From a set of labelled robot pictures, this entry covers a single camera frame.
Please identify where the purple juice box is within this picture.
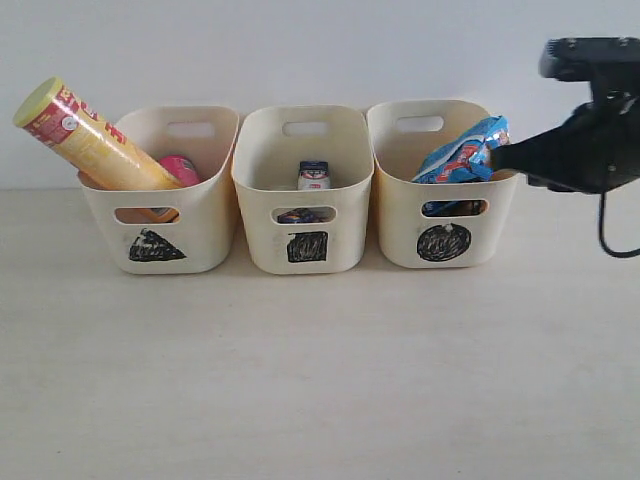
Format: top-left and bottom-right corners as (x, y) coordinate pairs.
(276, 207), (328, 224)

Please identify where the cream bin with square mark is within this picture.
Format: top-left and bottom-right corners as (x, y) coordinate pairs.
(232, 105), (374, 275)

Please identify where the blue noodle packet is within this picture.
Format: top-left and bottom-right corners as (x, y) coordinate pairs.
(412, 114), (512, 217)

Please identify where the blue white milk carton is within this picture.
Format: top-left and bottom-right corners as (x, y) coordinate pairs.
(297, 160), (331, 191)

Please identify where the cream bin with circle mark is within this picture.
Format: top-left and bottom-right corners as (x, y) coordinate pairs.
(366, 100), (518, 269)

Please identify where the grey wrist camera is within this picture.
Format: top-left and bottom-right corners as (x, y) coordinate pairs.
(538, 37), (639, 87)

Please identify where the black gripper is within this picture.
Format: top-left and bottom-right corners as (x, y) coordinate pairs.
(489, 92), (639, 194)

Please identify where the pink chips can yellow lid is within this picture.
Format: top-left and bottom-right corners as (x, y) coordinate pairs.
(149, 154), (202, 225)

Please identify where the yellow Lay's chips can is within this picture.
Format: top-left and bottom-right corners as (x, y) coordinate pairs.
(13, 77), (182, 191)

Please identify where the cream bin with triangle mark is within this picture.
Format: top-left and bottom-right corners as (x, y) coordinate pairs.
(82, 106), (240, 275)

